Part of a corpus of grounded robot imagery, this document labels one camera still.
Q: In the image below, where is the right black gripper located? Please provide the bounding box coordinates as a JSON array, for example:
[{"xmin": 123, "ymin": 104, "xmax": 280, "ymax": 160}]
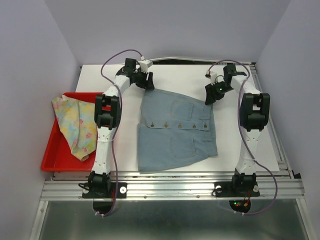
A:
[{"xmin": 204, "ymin": 80, "xmax": 233, "ymax": 105}]

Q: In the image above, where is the blue denim skirt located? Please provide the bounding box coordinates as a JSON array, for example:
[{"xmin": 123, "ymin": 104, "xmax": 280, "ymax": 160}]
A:
[{"xmin": 137, "ymin": 89, "xmax": 218, "ymax": 173}]

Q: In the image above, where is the red plastic tray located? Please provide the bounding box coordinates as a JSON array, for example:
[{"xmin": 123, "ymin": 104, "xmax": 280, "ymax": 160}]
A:
[{"xmin": 41, "ymin": 92, "xmax": 98, "ymax": 172}]

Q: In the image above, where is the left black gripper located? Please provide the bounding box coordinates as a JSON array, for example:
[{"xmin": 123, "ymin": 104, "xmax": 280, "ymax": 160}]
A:
[{"xmin": 133, "ymin": 67, "xmax": 155, "ymax": 90}]

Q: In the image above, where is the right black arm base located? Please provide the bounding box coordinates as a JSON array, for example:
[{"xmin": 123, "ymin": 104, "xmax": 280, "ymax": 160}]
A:
[{"xmin": 211, "ymin": 173, "xmax": 260, "ymax": 214}]

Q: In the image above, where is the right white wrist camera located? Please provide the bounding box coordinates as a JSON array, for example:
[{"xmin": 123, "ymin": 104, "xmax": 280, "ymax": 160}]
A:
[{"xmin": 205, "ymin": 70, "xmax": 218, "ymax": 85}]

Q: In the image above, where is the floral pastel skirt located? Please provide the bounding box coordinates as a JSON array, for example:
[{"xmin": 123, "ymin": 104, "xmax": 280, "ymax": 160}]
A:
[{"xmin": 51, "ymin": 95, "xmax": 97, "ymax": 162}]

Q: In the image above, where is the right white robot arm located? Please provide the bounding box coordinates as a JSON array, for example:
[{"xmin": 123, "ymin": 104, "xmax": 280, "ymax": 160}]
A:
[{"xmin": 205, "ymin": 61, "xmax": 271, "ymax": 195}]

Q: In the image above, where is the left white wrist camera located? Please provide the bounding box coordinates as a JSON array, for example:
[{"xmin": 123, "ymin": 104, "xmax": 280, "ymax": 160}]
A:
[{"xmin": 138, "ymin": 59, "xmax": 153, "ymax": 73}]

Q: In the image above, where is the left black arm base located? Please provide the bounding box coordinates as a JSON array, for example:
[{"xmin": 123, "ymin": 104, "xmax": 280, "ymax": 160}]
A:
[{"xmin": 78, "ymin": 172, "xmax": 128, "ymax": 217}]

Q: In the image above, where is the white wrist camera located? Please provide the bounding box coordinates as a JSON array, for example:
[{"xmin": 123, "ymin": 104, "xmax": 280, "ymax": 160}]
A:
[
  {"xmin": 138, "ymin": 59, "xmax": 153, "ymax": 73},
  {"xmin": 205, "ymin": 70, "xmax": 218, "ymax": 85}
]

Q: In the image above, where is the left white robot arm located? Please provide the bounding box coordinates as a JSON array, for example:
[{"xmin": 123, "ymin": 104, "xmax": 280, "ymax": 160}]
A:
[{"xmin": 88, "ymin": 56, "xmax": 155, "ymax": 197}]

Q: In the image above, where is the aluminium frame rail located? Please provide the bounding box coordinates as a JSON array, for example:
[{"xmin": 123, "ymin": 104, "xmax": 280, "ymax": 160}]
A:
[{"xmin": 40, "ymin": 171, "xmax": 305, "ymax": 201}]

